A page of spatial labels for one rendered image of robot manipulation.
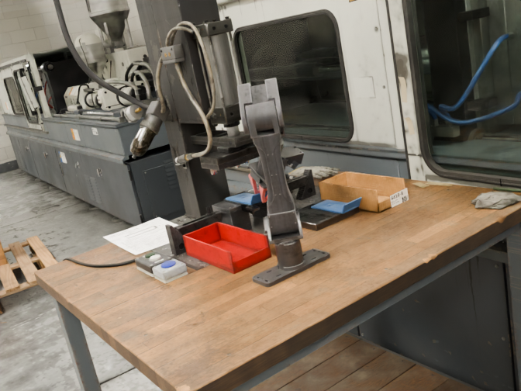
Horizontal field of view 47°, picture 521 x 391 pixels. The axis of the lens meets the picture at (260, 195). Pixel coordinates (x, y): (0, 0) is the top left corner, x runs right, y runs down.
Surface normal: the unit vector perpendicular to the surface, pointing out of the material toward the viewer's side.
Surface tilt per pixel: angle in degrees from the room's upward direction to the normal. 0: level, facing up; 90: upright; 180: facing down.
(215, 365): 0
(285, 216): 98
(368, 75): 90
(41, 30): 89
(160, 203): 90
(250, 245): 90
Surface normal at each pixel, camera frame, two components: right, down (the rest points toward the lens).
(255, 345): -0.19, -0.95
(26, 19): 0.53, 0.13
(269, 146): 0.00, 0.40
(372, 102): -0.83, 0.30
